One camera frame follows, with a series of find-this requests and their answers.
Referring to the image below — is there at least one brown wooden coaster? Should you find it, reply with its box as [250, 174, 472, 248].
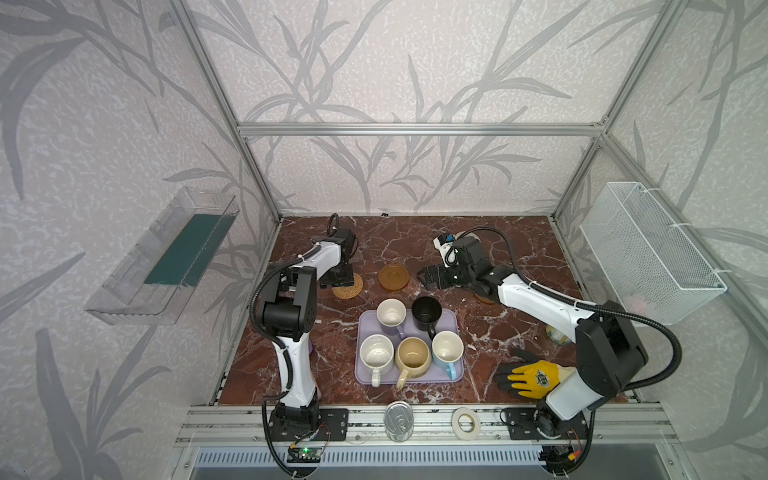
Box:
[474, 293, 496, 305]
[378, 264, 410, 291]

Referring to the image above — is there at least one white mug lavender handle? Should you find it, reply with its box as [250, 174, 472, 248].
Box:
[376, 298, 407, 339]

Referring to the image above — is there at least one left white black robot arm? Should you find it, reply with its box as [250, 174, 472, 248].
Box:
[249, 227, 357, 430]

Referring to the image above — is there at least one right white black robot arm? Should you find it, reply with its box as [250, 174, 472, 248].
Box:
[418, 230, 683, 423]

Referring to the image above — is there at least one lavender plastic tray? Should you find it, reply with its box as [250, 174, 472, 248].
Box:
[355, 309, 465, 386]

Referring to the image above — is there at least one black mug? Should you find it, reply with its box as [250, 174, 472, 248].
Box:
[411, 296, 442, 340]

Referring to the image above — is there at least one large white mug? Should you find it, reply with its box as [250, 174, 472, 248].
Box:
[359, 334, 395, 387]

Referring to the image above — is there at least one beige mug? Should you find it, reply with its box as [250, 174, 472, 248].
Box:
[395, 337, 431, 390]

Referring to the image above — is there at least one green labelled tin can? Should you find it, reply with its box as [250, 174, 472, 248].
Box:
[545, 325, 572, 346]

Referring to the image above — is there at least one yellow black work glove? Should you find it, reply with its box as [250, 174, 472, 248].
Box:
[494, 360, 576, 400]

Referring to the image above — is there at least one clear glass jar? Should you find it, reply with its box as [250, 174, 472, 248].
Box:
[383, 401, 414, 442]

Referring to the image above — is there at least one white tape roll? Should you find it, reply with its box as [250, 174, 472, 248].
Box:
[451, 407, 482, 441]

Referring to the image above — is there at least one pink object in basket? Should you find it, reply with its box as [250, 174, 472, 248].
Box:
[621, 294, 650, 316]

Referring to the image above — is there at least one green lit circuit board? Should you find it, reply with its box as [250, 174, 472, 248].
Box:
[287, 444, 325, 464]

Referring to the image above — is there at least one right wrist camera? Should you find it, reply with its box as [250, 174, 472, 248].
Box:
[433, 233, 466, 268]

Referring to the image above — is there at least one white mug blue handle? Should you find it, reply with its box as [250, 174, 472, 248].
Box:
[431, 331, 464, 381]

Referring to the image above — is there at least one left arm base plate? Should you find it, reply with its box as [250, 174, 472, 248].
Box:
[268, 408, 349, 442]

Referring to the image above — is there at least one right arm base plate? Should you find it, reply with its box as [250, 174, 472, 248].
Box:
[500, 405, 589, 440]

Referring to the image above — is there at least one white wire basket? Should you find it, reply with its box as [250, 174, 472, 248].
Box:
[580, 182, 727, 326]

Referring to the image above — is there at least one clear wall shelf green mat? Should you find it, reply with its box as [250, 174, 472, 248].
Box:
[85, 187, 240, 326]

